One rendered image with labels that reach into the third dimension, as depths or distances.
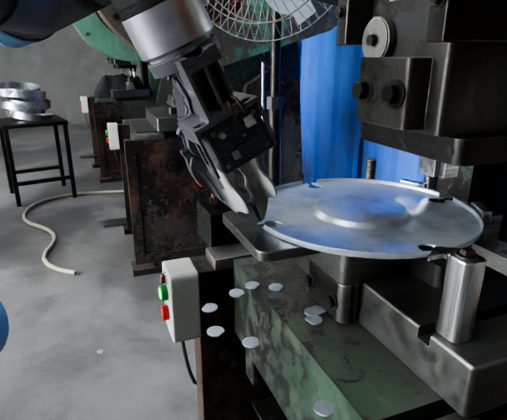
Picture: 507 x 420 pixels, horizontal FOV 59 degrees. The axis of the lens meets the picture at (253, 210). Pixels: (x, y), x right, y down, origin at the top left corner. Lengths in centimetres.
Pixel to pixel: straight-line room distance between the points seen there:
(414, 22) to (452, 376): 39
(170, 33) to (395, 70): 27
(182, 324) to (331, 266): 33
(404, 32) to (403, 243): 25
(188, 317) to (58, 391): 85
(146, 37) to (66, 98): 668
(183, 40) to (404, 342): 39
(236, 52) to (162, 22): 147
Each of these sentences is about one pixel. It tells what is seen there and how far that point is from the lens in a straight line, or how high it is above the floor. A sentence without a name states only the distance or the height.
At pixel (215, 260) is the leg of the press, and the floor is 64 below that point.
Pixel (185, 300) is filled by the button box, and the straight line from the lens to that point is 79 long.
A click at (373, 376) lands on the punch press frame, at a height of 65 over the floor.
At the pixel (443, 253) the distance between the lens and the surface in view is 50.
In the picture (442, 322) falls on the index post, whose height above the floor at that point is 72.
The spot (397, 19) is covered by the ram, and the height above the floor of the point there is 102.
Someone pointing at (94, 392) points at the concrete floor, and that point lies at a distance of 156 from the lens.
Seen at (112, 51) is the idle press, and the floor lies 99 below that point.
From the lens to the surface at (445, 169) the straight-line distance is 65.
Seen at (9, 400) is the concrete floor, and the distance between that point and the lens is 163.
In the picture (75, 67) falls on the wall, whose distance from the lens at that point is 707.
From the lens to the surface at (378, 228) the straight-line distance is 55.
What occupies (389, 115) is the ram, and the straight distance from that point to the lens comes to 57.
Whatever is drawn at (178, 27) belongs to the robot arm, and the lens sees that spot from 42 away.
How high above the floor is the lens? 98
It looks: 19 degrees down
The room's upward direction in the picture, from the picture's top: straight up
